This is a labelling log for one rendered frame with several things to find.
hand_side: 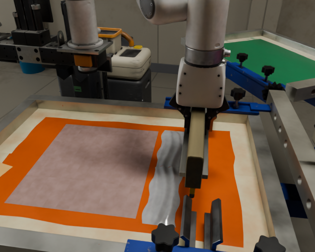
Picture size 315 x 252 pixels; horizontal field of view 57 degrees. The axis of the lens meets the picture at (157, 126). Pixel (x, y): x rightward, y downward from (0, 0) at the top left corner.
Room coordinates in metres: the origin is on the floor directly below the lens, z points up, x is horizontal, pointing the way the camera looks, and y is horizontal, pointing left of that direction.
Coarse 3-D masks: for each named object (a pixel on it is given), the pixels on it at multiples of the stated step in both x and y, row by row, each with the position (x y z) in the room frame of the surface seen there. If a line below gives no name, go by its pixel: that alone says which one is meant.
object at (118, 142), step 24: (48, 120) 0.82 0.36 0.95; (72, 120) 0.82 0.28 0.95; (24, 144) 0.68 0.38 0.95; (48, 144) 0.68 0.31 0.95; (72, 144) 0.68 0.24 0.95; (96, 144) 0.68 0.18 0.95; (120, 144) 0.68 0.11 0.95; (144, 144) 0.68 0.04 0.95; (216, 144) 0.68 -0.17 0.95; (216, 168) 0.58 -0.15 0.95
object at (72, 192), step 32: (32, 160) 0.61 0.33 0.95; (64, 160) 0.61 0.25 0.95; (0, 192) 0.49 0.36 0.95; (32, 192) 0.49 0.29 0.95; (64, 192) 0.49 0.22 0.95; (96, 192) 0.49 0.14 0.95; (128, 192) 0.49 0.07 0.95; (224, 192) 0.49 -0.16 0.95; (64, 224) 0.40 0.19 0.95; (96, 224) 0.40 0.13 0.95; (128, 224) 0.40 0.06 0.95; (224, 224) 0.40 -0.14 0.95
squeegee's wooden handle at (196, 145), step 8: (192, 112) 0.55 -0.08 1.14; (200, 112) 0.54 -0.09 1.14; (192, 120) 0.51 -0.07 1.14; (200, 120) 0.51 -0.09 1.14; (192, 128) 0.48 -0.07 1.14; (200, 128) 0.48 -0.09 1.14; (192, 136) 0.45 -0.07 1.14; (200, 136) 0.45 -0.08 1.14; (192, 144) 0.43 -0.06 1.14; (200, 144) 0.43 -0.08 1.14; (192, 152) 0.41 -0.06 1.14; (200, 152) 0.41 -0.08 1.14; (192, 160) 0.39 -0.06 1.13; (200, 160) 0.39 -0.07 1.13; (192, 168) 0.39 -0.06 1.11; (200, 168) 0.39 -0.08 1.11; (192, 176) 0.39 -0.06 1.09; (200, 176) 0.39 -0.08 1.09; (184, 184) 0.40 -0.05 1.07; (192, 184) 0.40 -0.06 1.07; (200, 184) 0.39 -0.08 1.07
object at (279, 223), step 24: (48, 96) 0.92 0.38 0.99; (0, 120) 0.76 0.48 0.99; (24, 120) 0.81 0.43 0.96; (216, 120) 0.81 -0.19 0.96; (240, 120) 0.80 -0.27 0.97; (0, 144) 0.68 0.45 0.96; (264, 144) 0.63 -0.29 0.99; (264, 168) 0.54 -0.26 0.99; (264, 192) 0.46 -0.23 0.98; (288, 216) 0.39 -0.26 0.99; (0, 240) 0.34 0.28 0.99; (24, 240) 0.34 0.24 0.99; (48, 240) 0.34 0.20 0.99; (72, 240) 0.34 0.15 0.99; (96, 240) 0.34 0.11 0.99; (288, 240) 0.34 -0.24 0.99
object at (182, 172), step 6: (186, 138) 0.54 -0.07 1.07; (204, 138) 0.54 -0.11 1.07; (186, 144) 0.52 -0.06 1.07; (204, 144) 0.52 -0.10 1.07; (186, 150) 0.50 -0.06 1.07; (204, 150) 0.50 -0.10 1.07; (186, 156) 0.48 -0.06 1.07; (204, 156) 0.48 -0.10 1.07; (180, 162) 0.46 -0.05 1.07; (204, 162) 0.46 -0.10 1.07; (180, 168) 0.44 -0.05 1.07; (204, 168) 0.44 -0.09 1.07; (180, 174) 0.43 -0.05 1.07; (204, 174) 0.42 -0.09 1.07
